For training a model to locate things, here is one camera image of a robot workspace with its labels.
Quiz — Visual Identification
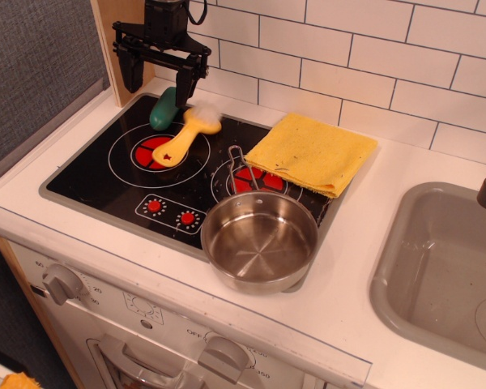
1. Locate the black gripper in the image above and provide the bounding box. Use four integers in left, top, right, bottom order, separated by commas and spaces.
113, 1, 211, 108

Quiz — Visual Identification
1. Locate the green toy pickle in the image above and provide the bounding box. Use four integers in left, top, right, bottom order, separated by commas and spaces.
149, 87, 180, 131

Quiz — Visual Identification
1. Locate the yellow folded towel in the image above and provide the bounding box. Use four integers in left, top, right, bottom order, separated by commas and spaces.
245, 113, 377, 199

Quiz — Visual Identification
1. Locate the yellow toy dish brush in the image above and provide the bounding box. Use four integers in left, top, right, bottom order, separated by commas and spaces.
151, 102, 222, 168

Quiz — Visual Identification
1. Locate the black toy stovetop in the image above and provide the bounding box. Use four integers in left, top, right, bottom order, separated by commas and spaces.
40, 95, 341, 262

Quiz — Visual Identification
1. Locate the red left stove knob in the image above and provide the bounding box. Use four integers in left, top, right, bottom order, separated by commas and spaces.
147, 199, 162, 213

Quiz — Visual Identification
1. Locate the red stove knob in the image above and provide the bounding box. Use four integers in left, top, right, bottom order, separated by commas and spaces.
180, 212, 196, 225
147, 199, 162, 213

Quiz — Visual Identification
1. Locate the red right stove knob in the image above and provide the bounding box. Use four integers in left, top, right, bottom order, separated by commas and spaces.
180, 212, 196, 225

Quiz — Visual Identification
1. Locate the small steel saucepan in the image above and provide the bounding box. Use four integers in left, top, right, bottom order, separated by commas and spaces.
200, 145, 320, 297

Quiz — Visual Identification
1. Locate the grey left oven knob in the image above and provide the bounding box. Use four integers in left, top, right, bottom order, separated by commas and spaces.
42, 264, 83, 306

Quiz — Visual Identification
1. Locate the grey oven knob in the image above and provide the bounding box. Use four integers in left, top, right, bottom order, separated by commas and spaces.
42, 264, 83, 306
198, 336, 249, 384

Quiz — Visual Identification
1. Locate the white toy oven front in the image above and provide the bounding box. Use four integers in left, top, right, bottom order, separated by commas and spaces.
11, 243, 370, 388

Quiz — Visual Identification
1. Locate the grey right oven knob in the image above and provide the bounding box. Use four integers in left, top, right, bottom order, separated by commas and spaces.
198, 336, 249, 384

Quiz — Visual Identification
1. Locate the yellow black object bottom left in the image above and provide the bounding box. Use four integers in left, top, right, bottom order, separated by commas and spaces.
0, 372, 41, 389

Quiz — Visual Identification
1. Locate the grey plastic sink basin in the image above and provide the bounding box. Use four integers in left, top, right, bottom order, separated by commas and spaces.
370, 182, 486, 370

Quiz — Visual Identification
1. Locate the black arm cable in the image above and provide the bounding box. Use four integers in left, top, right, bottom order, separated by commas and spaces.
185, 0, 208, 26

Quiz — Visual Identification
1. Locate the light wooden post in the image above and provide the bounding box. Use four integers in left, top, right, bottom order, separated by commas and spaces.
90, 0, 155, 107

